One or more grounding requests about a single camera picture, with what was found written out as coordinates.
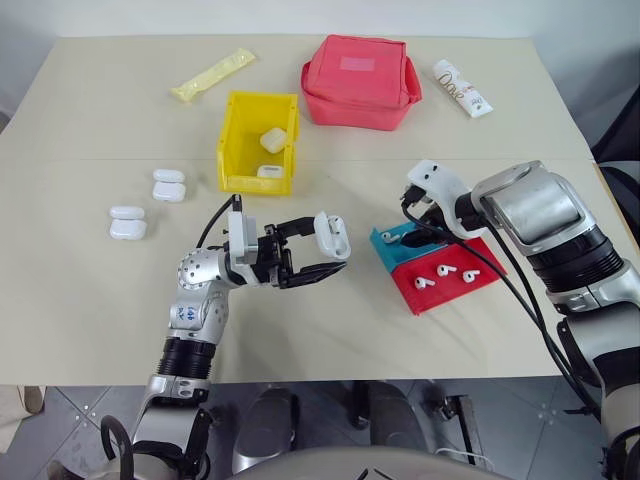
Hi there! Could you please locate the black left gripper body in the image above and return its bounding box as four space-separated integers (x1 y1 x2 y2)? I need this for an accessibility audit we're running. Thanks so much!
252 224 297 290

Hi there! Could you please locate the pink fabric zip bag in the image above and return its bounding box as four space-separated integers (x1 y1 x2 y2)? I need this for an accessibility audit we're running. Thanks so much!
299 33 424 132

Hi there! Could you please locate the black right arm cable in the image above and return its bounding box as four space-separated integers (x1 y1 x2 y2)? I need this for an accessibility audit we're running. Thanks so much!
398 184 609 426

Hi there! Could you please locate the white floor cable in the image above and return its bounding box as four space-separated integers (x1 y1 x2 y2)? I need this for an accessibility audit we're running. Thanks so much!
433 446 495 472

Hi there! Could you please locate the black chair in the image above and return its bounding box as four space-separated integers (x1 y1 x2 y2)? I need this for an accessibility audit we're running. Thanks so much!
590 84 640 239

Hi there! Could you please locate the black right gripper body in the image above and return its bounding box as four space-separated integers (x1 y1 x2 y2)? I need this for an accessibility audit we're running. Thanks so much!
421 201 470 245

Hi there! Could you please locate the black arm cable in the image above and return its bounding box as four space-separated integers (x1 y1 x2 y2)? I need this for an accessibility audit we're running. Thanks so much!
196 193 245 251
398 184 609 426

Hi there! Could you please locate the yellow plastic packet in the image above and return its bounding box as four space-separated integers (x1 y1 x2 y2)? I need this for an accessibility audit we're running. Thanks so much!
170 47 257 104

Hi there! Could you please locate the white Dove tube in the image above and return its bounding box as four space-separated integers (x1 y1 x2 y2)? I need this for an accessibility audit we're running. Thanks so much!
432 58 494 120

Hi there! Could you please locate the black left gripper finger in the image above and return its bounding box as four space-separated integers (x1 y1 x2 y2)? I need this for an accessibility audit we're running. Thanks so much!
272 215 317 240
287 260 347 290

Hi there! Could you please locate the rusty metal frame bracket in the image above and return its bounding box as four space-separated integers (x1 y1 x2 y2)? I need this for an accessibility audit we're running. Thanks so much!
438 393 482 467

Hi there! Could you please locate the teal plastic tray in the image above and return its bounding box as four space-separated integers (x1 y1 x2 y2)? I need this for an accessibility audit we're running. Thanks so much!
369 222 455 275

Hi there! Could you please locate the red plastic tray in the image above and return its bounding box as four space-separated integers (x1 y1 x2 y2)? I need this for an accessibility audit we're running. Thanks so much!
390 236 508 317

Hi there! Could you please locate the yellow plastic bin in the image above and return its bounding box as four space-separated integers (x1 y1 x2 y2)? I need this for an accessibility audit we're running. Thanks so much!
216 90 301 196

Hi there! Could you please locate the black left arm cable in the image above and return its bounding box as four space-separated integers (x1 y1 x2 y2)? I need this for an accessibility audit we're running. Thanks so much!
196 193 245 251

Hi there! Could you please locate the beige object under table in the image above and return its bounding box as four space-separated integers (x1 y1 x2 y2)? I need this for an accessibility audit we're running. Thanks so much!
14 384 47 416

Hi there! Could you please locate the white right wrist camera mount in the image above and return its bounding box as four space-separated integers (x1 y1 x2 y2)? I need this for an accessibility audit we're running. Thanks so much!
407 159 482 239

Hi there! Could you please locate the dark grey rounded shape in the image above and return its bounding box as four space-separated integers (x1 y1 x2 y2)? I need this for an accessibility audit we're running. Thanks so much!
233 387 301 467

